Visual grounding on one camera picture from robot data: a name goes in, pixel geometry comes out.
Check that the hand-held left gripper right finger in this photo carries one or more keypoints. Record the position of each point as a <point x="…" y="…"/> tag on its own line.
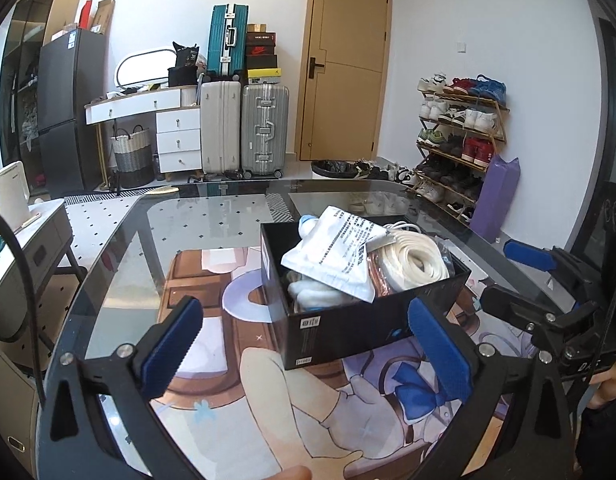
<point x="440" y="347"/>

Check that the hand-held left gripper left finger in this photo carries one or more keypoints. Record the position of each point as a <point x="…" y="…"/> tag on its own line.
<point x="170" y="346"/>

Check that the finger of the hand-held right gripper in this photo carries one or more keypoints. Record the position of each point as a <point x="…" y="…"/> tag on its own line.
<point x="513" y="302"/>
<point x="528" y="255"/>

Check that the black cardboard box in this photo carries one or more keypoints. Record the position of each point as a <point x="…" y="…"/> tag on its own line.
<point x="338" y="332"/>

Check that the white blue plush toy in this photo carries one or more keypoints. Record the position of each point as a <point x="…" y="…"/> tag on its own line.
<point x="310" y="296"/>

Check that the white printed packet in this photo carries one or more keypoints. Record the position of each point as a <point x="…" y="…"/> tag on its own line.
<point x="333" y="250"/>

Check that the person's right hand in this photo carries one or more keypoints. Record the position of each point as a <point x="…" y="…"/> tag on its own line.
<point x="600" y="392"/>

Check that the person's left hand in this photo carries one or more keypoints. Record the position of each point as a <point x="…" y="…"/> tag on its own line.
<point x="290" y="474"/>

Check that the purple bag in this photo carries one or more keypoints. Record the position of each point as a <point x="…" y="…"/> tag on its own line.
<point x="497" y="197"/>

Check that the person's dark clothing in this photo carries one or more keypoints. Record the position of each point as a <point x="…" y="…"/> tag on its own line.
<point x="605" y="445"/>

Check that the rows of shoes on rack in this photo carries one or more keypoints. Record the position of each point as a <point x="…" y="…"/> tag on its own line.
<point x="463" y="150"/>

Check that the printed desk mat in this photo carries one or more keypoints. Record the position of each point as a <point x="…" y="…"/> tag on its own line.
<point x="288" y="410"/>

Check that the wooden shoe rack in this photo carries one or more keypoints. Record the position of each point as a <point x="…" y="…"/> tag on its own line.
<point x="500" y="110"/>

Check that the shoes on floor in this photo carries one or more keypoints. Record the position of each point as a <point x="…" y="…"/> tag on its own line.
<point x="385" y="171"/>

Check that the grey side table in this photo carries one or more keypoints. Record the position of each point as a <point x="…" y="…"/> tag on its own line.
<point x="37" y="245"/>

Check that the white low cabinet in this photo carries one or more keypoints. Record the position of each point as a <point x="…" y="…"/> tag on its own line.
<point x="10" y="410"/>

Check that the woven laundry basket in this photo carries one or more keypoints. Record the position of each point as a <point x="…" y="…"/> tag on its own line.
<point x="132" y="160"/>

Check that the black trash bin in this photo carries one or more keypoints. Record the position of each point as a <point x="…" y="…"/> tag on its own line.
<point x="334" y="167"/>

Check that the white vanity desk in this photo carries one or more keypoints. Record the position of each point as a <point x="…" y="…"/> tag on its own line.
<point x="178" y="132"/>

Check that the white appliance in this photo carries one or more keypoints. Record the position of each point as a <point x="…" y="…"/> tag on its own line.
<point x="10" y="195"/>

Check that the white suitcase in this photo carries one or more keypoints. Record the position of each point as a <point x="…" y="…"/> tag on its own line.
<point x="220" y="127"/>

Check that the silver suitcase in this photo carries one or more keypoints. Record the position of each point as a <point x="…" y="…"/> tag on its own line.
<point x="265" y="130"/>

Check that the white ribbed cylinder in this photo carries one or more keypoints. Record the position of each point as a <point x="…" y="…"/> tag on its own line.
<point x="190" y="96"/>

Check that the tan wooden door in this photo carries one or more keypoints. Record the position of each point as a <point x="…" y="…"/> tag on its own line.
<point x="348" y="75"/>

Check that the black fridge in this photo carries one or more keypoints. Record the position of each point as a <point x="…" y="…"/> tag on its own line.
<point x="70" y="110"/>

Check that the black storage box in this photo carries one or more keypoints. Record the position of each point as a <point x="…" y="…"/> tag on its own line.
<point x="182" y="76"/>

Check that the oval mirror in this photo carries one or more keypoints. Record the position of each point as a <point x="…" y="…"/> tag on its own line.
<point x="140" y="67"/>

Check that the black paper bag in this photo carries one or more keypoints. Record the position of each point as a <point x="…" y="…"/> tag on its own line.
<point x="185" y="55"/>

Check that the black red shoe box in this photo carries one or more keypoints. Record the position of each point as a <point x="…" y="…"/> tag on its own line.
<point x="261" y="50"/>

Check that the teal suitcase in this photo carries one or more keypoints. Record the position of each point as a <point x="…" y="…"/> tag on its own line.
<point x="226" y="40"/>

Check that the dark glass cabinet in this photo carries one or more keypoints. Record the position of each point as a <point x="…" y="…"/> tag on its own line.
<point x="22" y="70"/>

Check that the flat cardboard box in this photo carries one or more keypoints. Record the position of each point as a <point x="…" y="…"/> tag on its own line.
<point x="103" y="15"/>

